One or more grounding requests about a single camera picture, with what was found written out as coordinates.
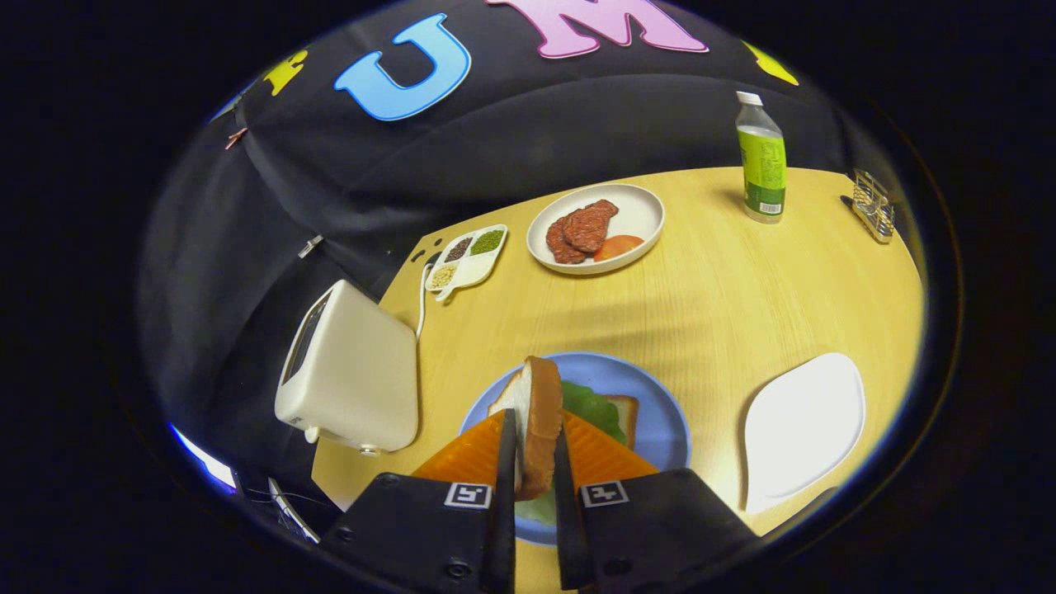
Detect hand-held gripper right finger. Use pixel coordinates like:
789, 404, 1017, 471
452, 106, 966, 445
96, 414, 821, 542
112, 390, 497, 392
551, 410, 758, 592

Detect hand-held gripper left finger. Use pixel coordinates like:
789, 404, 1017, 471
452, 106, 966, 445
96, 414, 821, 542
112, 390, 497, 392
320, 408, 519, 594

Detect thick brown-crust bread slice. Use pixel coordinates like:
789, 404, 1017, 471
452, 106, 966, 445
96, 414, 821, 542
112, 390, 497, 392
487, 356, 564, 502

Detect green lettuce leaf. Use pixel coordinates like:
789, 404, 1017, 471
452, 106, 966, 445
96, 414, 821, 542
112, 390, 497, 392
516, 380, 628, 529

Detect thin white bread slice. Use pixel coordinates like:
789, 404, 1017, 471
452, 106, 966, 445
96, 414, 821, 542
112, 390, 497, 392
606, 394, 640, 450

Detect blue round plate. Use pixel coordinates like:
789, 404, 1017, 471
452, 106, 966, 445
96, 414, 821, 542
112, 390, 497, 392
459, 352, 691, 547

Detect white toaster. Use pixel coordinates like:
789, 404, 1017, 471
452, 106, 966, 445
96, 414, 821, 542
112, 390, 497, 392
274, 279, 419, 457

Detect white divided seed dish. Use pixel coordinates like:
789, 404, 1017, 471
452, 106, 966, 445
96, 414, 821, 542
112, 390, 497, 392
424, 224, 509, 302

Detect white leaf-shaped plate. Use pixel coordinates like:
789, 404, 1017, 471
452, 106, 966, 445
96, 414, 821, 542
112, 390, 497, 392
742, 353, 866, 516

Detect brown meat patty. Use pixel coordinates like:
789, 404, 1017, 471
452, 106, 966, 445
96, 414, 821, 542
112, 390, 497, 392
563, 199, 620, 254
545, 213, 587, 265

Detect red tomato slice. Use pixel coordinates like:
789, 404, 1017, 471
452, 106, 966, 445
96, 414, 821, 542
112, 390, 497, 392
593, 234, 645, 262

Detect cream round plate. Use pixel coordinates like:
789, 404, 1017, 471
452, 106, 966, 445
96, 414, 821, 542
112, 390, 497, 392
526, 183, 666, 276

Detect black backdrop cloth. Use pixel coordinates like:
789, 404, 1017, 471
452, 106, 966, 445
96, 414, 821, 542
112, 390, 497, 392
136, 0, 908, 496

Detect green label plastic bottle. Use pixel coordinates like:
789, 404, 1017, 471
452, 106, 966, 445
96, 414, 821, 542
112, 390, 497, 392
735, 91, 787, 224

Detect white toaster cable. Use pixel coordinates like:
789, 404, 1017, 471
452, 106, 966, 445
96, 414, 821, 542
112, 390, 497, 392
415, 262, 434, 339

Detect thin white rail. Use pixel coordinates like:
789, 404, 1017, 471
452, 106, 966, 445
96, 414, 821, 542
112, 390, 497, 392
268, 477, 321, 544

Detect metal wire rack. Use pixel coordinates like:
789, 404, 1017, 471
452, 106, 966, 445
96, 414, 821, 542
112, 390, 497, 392
840, 168, 897, 244

